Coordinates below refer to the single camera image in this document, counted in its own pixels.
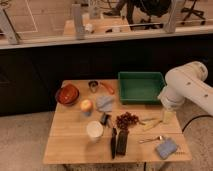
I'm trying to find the white paper cup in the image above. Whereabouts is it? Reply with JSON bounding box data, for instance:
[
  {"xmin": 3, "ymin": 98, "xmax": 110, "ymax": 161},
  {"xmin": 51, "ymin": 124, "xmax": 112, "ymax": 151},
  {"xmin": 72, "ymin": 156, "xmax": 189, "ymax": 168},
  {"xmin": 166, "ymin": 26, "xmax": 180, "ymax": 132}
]
[{"xmin": 86, "ymin": 121, "xmax": 104, "ymax": 142}]

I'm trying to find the black office chair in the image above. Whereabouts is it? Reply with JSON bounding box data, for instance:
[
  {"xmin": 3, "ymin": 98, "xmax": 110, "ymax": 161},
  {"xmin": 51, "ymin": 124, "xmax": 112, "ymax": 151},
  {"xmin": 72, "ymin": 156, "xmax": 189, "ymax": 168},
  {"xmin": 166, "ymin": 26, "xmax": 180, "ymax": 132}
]
[{"xmin": 104, "ymin": 0, "xmax": 206, "ymax": 30}]

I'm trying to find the light blue towel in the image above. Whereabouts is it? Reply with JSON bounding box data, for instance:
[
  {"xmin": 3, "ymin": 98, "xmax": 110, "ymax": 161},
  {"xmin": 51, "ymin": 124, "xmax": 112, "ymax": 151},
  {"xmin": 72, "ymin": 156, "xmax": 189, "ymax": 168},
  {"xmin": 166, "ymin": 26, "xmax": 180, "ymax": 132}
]
[{"xmin": 96, "ymin": 96, "xmax": 114, "ymax": 112}]

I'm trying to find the red wooden bowl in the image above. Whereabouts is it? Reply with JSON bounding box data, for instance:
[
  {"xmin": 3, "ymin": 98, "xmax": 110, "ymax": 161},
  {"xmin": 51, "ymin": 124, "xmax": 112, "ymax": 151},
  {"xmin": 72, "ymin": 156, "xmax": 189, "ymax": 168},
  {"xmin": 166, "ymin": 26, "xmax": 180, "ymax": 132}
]
[{"xmin": 55, "ymin": 84, "xmax": 79, "ymax": 105}]

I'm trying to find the bunch of dark grapes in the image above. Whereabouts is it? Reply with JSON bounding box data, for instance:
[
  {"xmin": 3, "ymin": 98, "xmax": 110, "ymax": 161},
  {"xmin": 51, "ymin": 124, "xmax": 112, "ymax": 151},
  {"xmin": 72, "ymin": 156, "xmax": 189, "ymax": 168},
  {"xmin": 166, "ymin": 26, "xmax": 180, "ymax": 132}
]
[{"xmin": 116, "ymin": 112, "xmax": 139, "ymax": 130}]

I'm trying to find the black cable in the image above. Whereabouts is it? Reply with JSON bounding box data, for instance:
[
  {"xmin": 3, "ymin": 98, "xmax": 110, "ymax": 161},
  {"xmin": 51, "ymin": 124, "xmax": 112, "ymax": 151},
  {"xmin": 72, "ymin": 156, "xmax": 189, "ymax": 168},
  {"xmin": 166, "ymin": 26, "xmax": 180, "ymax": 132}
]
[{"xmin": 181, "ymin": 114, "xmax": 213, "ymax": 133}]

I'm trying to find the blue sponge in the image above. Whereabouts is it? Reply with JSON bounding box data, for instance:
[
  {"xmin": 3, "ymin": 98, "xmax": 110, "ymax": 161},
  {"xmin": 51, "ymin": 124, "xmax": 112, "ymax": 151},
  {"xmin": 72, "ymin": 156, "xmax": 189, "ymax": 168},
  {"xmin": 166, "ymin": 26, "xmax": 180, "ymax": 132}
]
[{"xmin": 156, "ymin": 138, "xmax": 178, "ymax": 160}]

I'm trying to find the black knife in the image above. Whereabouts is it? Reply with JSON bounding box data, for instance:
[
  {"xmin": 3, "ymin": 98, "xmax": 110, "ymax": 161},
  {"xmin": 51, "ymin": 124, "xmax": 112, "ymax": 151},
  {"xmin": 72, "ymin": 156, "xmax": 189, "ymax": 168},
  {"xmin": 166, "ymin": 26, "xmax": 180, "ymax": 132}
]
[{"xmin": 111, "ymin": 127, "xmax": 117, "ymax": 159}]

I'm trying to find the orange handled peeler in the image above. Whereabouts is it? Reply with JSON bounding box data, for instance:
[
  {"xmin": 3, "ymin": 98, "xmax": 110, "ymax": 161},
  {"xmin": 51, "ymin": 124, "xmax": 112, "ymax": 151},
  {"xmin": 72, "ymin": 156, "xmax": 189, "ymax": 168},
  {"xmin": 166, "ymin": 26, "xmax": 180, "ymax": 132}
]
[{"xmin": 100, "ymin": 82, "xmax": 115, "ymax": 95}]

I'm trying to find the green plastic bin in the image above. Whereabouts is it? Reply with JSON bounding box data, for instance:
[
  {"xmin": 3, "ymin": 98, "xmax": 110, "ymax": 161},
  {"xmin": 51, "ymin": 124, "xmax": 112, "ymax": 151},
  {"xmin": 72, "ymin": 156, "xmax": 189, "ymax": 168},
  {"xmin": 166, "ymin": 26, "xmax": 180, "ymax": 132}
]
[{"xmin": 118, "ymin": 72, "xmax": 166, "ymax": 105}]

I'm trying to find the metal spoon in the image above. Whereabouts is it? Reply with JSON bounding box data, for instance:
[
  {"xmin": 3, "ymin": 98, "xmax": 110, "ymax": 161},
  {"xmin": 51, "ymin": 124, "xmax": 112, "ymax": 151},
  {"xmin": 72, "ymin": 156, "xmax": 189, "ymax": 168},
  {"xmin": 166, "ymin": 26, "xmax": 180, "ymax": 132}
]
[{"xmin": 139, "ymin": 135, "xmax": 165, "ymax": 144}]

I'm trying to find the small wooden background table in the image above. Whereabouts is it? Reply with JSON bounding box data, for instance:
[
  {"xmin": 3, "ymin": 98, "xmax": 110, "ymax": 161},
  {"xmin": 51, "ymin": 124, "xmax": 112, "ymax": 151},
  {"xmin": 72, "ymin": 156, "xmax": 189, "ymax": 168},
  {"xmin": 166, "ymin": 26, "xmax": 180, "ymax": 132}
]
[{"xmin": 63, "ymin": 18, "xmax": 131, "ymax": 36}]

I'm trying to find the yellow banana peel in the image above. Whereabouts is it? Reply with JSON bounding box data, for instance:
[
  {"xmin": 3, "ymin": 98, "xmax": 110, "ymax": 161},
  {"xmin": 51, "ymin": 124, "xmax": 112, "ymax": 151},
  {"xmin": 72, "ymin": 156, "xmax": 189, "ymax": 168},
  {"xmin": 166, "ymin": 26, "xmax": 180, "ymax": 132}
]
[{"xmin": 140, "ymin": 118, "xmax": 162, "ymax": 131}]

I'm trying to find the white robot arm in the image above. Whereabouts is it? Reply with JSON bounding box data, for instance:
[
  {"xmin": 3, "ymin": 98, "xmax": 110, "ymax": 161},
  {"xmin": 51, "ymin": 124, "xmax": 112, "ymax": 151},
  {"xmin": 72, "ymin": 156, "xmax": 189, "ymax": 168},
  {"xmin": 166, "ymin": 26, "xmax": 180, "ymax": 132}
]
[{"xmin": 158, "ymin": 61, "xmax": 213, "ymax": 124}]

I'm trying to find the dark rectangular bar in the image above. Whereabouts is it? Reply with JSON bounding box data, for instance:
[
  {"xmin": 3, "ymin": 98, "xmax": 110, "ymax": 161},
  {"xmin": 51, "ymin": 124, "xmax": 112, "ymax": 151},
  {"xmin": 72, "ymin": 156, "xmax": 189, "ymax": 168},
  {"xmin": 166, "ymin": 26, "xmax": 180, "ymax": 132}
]
[{"xmin": 116, "ymin": 130, "xmax": 128, "ymax": 155}]

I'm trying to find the apple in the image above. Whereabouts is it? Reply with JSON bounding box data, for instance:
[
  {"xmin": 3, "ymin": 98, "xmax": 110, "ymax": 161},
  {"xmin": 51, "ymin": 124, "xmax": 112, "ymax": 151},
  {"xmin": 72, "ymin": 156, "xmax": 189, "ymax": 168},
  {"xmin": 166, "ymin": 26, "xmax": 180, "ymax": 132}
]
[{"xmin": 80, "ymin": 99, "xmax": 93, "ymax": 112}]

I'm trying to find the black binder clip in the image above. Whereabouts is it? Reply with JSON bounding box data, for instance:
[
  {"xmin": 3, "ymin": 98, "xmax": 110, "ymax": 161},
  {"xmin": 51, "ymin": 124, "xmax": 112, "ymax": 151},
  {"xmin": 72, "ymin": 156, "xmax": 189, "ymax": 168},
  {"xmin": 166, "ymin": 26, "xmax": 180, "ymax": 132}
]
[{"xmin": 100, "ymin": 113, "xmax": 111, "ymax": 126}]

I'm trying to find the metal measuring cup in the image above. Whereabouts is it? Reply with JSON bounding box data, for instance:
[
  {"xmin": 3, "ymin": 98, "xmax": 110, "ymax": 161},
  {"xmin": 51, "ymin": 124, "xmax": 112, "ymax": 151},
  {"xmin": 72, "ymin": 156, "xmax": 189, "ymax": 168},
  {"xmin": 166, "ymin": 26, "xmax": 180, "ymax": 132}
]
[{"xmin": 88, "ymin": 80, "xmax": 99, "ymax": 93}]

